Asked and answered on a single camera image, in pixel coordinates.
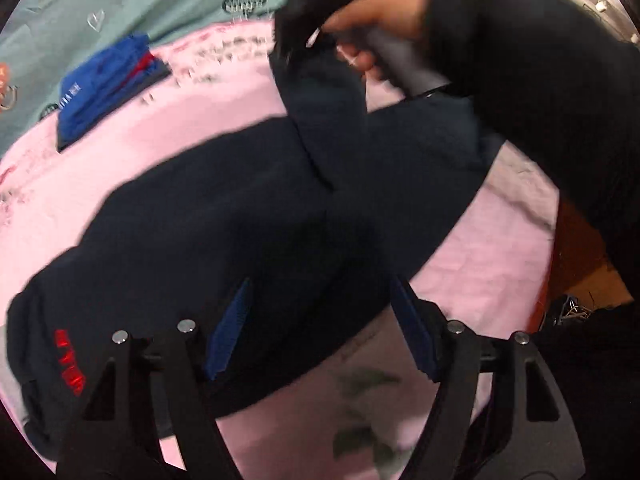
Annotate teal heart-pattern quilt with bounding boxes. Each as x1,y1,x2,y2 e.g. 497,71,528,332
1,0,285,151

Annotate black sleeved right forearm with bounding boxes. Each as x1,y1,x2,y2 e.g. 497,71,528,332
424,0,639,297

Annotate pink floral bed sheet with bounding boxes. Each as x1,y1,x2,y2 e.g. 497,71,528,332
1,22,558,479

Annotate folded blue clothes stack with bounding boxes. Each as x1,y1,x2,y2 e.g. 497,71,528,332
56,35,171,152

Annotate dark navy pants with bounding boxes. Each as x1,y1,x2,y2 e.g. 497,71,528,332
5,49,507,461

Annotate person's right hand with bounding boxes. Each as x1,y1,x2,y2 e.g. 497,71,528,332
321,0,428,80

